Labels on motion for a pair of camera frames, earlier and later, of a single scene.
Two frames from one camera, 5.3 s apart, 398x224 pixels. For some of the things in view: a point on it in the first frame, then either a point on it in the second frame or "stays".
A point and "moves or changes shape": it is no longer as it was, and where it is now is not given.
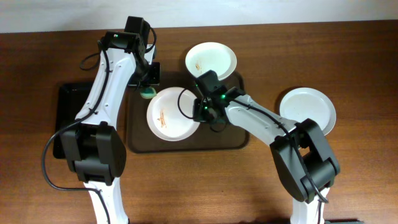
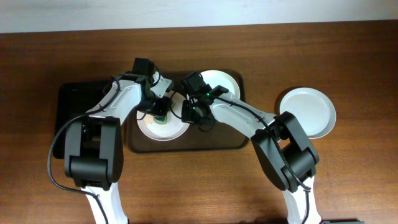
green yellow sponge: x=148 y=93 moves or changes shape
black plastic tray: x=70 y=97 stays
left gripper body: x=147 y=74 to x=157 y=104
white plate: x=298 y=104 stays
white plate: x=170 y=114 moves or changes shape
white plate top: x=206 y=56 moves or changes shape
